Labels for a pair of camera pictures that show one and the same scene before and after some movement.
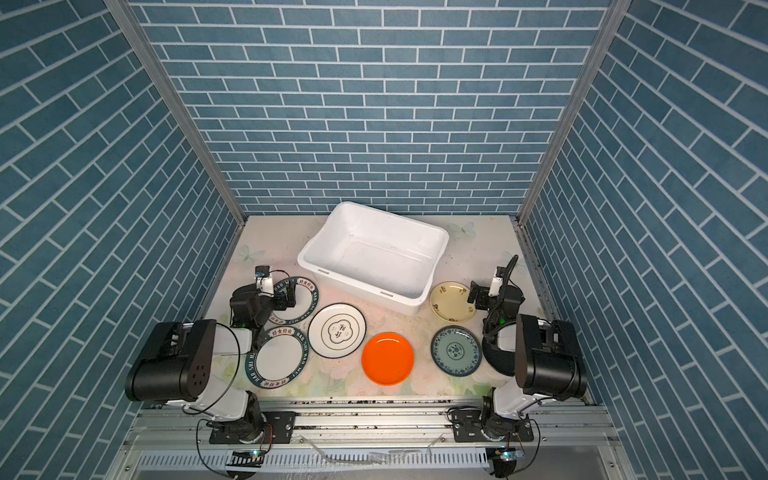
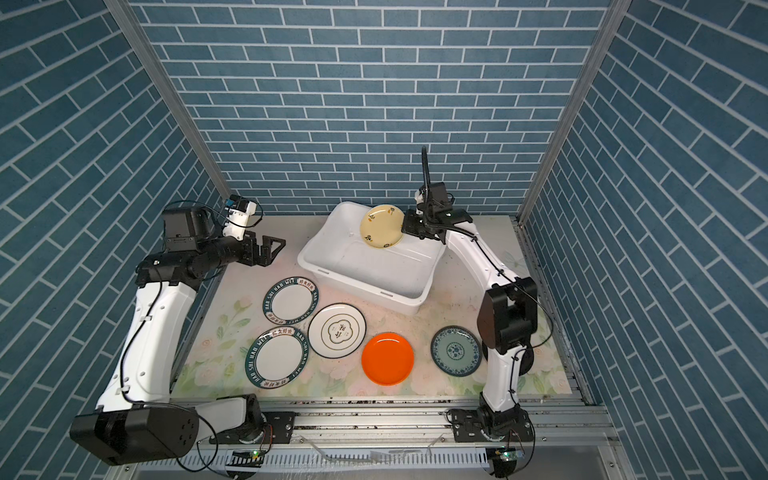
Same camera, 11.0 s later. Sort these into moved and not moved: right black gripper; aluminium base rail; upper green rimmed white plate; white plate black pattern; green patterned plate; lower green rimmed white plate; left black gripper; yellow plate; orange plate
Moved: left black gripper; right black gripper; yellow plate
Not moved: lower green rimmed white plate; orange plate; green patterned plate; upper green rimmed white plate; white plate black pattern; aluminium base rail
